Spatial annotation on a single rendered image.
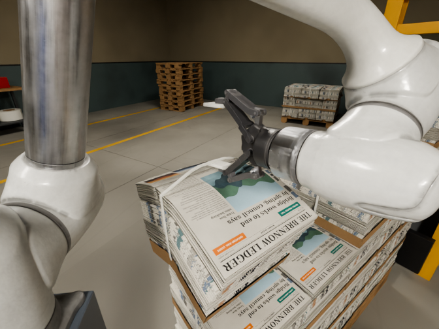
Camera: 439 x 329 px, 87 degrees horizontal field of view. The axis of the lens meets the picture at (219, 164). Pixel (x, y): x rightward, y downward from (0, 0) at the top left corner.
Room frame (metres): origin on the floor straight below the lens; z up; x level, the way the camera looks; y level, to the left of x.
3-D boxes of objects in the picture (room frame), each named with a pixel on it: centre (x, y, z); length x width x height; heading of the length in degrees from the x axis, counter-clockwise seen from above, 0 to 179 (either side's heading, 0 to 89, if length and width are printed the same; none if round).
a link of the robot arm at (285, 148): (0.36, -0.13, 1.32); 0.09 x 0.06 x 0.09; 129
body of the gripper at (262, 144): (0.41, -0.08, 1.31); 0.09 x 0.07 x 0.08; 39
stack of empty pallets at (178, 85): (7.45, 1.16, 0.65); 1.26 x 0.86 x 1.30; 153
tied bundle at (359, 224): (0.87, -0.50, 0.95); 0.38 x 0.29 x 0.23; 38
